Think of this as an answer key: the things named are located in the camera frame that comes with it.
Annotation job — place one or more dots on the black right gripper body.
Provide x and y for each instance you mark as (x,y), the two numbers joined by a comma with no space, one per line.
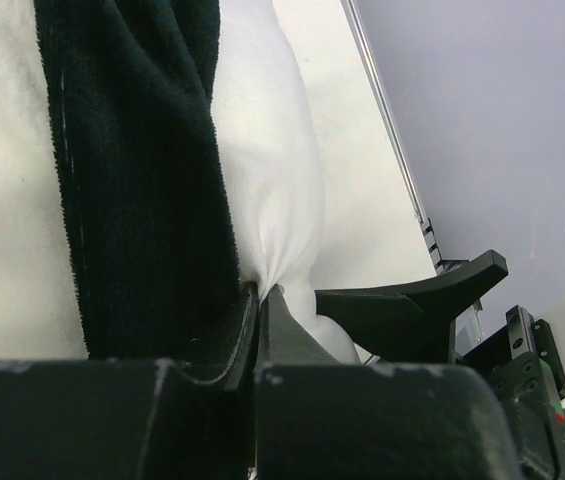
(522,365)

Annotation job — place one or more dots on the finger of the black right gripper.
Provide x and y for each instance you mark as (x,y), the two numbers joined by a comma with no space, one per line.
(412,322)

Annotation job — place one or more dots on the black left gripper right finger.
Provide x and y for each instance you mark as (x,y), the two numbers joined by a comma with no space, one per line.
(319,419)

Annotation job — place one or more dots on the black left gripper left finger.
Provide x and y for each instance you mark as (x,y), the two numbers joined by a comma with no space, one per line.
(142,419)

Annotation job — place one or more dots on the white pillow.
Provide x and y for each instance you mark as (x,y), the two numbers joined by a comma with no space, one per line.
(271,165)

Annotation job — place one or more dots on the black white checkered pillowcase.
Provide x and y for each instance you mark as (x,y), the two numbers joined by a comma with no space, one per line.
(115,233)

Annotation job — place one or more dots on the aluminium right frame rail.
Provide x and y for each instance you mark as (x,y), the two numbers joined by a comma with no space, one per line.
(467,332)

